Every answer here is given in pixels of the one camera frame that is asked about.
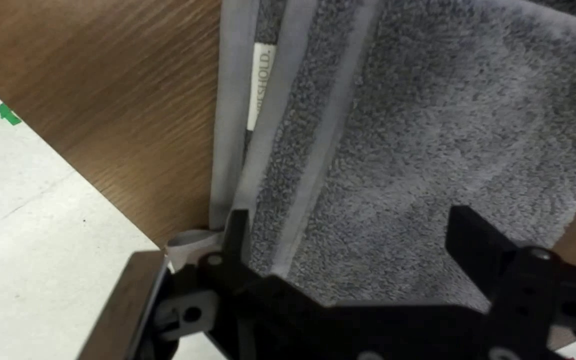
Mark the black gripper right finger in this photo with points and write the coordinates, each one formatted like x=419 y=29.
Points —
x=501 y=266

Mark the grey towel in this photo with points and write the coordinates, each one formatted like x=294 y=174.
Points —
x=435 y=133

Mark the green tape mark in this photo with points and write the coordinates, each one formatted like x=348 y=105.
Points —
x=9 y=115

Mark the wooden desk with black frame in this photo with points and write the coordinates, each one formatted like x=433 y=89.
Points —
x=101 y=100

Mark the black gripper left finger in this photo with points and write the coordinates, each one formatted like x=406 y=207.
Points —
x=238 y=266

